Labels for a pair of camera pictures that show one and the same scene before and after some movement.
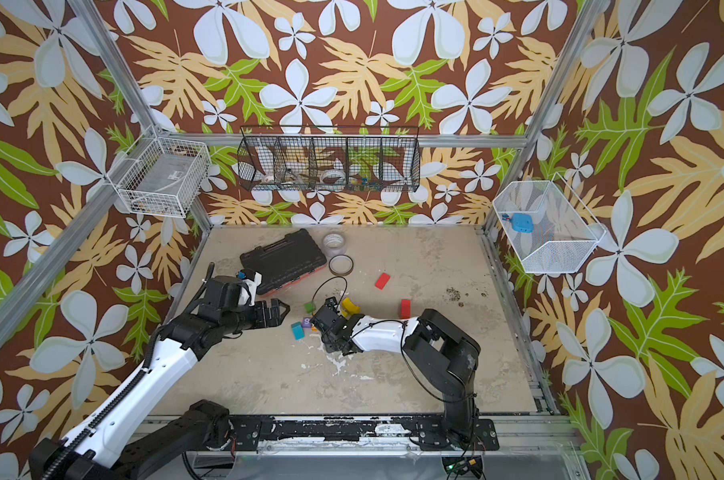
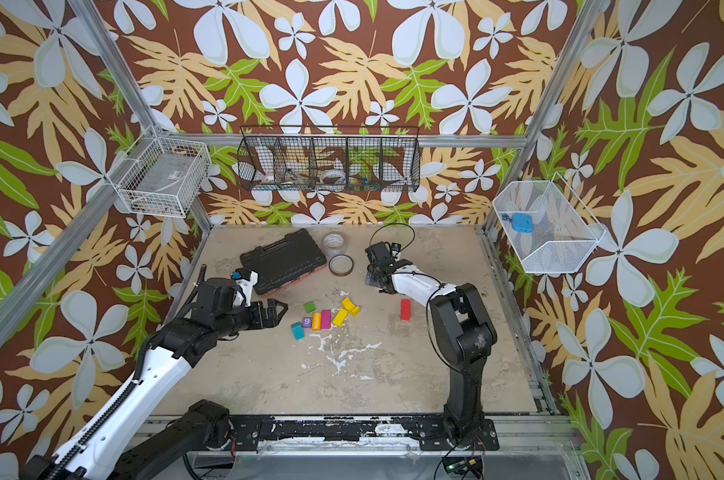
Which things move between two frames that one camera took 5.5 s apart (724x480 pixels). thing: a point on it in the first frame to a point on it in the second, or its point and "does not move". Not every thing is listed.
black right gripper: [335, 327] to [377, 264]
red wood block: [405, 309] does not move
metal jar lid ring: [341, 264] does not move
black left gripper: [277, 317] does not move
